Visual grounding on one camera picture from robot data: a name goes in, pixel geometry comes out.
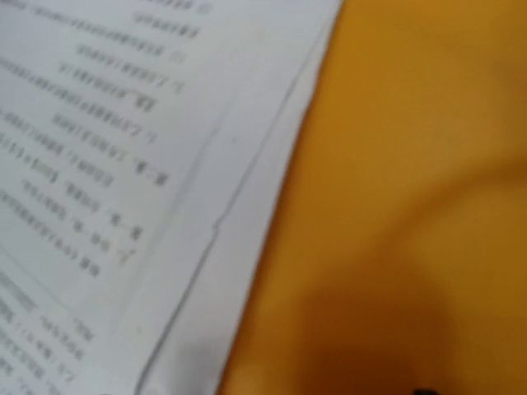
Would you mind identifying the white printed sheet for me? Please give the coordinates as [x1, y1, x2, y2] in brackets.
[1, 1, 341, 394]

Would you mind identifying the orange folder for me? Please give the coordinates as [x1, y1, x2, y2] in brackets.
[220, 1, 526, 394]

